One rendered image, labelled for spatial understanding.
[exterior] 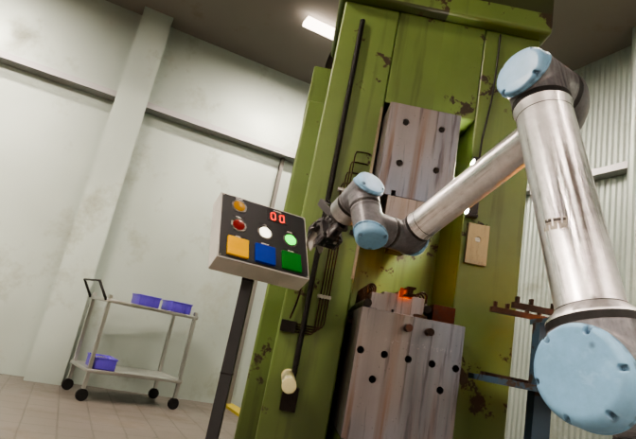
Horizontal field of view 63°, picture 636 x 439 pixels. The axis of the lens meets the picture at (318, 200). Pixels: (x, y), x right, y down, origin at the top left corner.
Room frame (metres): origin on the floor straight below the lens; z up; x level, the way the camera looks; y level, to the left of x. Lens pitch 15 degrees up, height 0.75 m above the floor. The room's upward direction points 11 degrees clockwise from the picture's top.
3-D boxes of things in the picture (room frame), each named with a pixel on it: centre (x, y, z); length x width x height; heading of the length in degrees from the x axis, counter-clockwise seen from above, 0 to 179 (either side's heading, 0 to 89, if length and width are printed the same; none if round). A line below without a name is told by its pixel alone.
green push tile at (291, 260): (1.80, 0.05, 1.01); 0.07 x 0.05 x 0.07; 116
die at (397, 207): (2.17, -0.36, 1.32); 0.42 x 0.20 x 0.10; 1
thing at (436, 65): (2.32, -0.41, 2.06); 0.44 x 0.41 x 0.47; 1
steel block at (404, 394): (2.18, -0.42, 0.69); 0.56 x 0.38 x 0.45; 1
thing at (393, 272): (2.49, -0.41, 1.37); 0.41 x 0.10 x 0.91; 91
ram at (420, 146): (2.17, -0.41, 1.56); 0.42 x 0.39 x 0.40; 1
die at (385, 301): (2.17, -0.36, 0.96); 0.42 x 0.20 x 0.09; 1
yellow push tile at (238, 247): (1.71, 0.23, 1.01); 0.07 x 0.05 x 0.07; 116
